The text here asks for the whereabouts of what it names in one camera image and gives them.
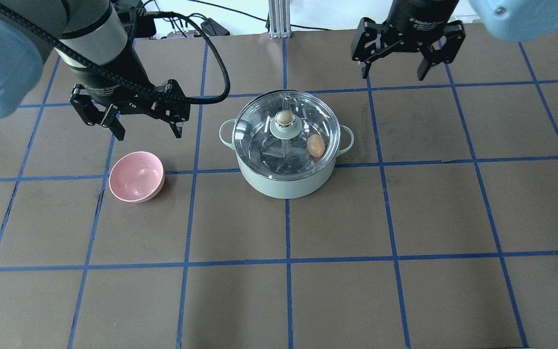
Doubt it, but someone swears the glass pot lid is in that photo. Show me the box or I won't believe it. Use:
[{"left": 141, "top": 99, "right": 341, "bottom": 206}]
[{"left": 231, "top": 89, "right": 341, "bottom": 181}]

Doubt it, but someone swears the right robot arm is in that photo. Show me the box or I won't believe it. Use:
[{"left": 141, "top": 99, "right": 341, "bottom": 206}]
[{"left": 351, "top": 0, "right": 558, "bottom": 81}]

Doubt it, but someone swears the pale green pot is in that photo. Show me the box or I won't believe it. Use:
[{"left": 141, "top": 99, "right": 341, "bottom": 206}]
[{"left": 218, "top": 119, "right": 355, "bottom": 199}]

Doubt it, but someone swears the aluminium frame post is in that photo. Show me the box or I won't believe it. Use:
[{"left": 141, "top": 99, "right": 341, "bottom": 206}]
[{"left": 266, "top": 0, "right": 293, "bottom": 38}]

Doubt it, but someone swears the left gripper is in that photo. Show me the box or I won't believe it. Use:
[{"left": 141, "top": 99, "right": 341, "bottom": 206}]
[{"left": 69, "top": 84, "right": 191, "bottom": 141}]

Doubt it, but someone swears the brown egg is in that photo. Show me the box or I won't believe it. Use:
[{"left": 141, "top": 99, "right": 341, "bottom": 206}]
[{"left": 307, "top": 133, "right": 326, "bottom": 158}]

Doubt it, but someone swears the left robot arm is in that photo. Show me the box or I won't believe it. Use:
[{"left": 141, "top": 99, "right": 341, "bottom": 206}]
[{"left": 0, "top": 0, "right": 190, "bottom": 141}]

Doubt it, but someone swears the pink bowl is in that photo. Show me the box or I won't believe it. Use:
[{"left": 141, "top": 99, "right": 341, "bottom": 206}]
[{"left": 108, "top": 152, "right": 166, "bottom": 203}]

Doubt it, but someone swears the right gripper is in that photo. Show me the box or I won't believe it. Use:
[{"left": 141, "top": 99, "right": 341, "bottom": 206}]
[{"left": 351, "top": 0, "right": 466, "bottom": 81}]

